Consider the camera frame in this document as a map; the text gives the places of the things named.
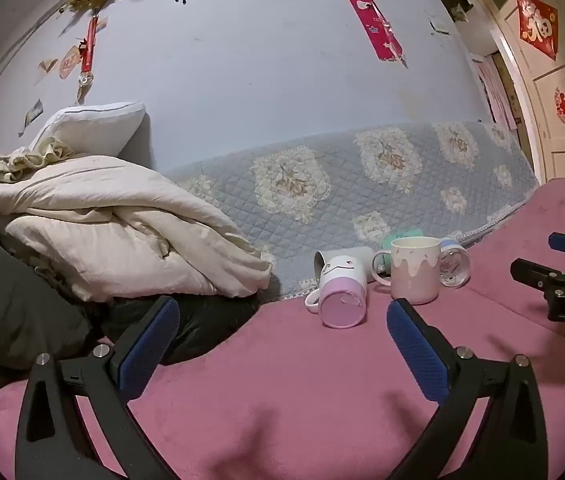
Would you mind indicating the grey floral quilted blanket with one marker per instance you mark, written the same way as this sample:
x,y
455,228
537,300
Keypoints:
x,y
337,185

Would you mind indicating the cream duvet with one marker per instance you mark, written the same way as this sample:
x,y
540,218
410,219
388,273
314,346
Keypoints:
x,y
112,225

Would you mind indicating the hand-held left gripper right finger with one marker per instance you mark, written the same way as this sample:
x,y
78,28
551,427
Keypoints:
x,y
416,355

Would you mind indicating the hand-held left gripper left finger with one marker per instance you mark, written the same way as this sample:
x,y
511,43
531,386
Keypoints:
x,y
148,350

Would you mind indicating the red wall banner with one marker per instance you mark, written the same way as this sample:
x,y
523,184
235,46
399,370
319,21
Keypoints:
x,y
365,7

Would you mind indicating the cream wall card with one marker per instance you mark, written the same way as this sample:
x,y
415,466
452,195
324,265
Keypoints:
x,y
46,71

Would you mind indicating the medal with red ribbon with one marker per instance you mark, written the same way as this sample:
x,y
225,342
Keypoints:
x,y
88,50

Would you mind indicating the pink hanging cloth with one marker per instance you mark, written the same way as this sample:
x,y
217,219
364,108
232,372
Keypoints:
x,y
496,92

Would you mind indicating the dark grey garment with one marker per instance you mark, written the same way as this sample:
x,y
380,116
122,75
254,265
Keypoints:
x,y
7,300

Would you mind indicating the cream door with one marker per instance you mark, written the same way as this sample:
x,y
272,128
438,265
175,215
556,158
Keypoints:
x,y
562,150

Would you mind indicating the small white wall note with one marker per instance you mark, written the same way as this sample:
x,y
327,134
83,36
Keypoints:
x,y
440,26

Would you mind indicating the teal cup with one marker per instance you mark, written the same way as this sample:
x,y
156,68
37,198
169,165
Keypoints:
x,y
402,234

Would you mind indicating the white pillow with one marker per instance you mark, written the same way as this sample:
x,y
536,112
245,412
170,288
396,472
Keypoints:
x,y
92,122

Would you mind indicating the beige ruffled cloth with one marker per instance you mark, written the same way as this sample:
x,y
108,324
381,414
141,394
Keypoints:
x,y
22,162

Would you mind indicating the pink mug with white drip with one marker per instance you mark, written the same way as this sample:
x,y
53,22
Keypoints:
x,y
415,272

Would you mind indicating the pink wall card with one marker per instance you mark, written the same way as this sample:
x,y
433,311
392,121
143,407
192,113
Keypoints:
x,y
68,62

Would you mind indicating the black jacket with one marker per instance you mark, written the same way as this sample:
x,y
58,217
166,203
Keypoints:
x,y
202,322

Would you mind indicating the red diamond door poster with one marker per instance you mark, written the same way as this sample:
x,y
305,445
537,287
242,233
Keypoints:
x,y
537,25

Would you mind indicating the grey wall card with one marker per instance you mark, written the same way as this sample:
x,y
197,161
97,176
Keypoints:
x,y
32,116

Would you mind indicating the blue rimmed white mug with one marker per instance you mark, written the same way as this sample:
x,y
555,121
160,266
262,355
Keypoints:
x,y
454,266

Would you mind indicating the white and purple face mug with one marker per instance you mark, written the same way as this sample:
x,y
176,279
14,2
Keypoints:
x,y
342,285

